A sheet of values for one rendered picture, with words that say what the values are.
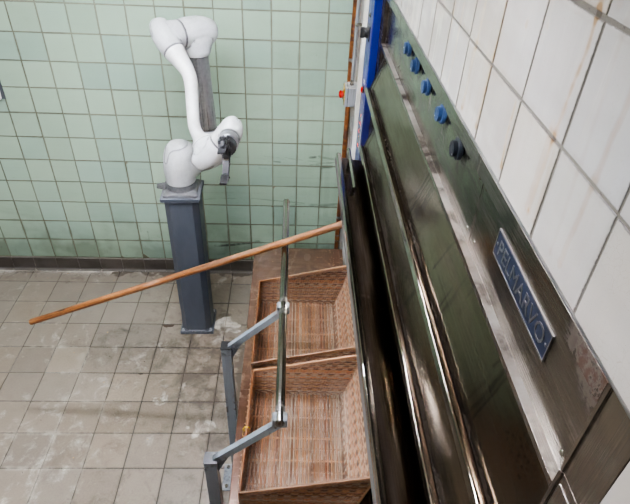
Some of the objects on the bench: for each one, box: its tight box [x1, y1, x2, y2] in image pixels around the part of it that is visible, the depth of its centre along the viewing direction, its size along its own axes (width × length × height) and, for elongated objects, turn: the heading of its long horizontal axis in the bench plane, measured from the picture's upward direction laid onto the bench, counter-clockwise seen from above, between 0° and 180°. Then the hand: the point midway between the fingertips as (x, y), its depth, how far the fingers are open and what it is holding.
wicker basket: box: [251, 265, 356, 387], centre depth 257 cm, size 49×56×28 cm
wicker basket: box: [237, 354, 371, 504], centre depth 211 cm, size 49×56×28 cm
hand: (222, 167), depth 215 cm, fingers open, 13 cm apart
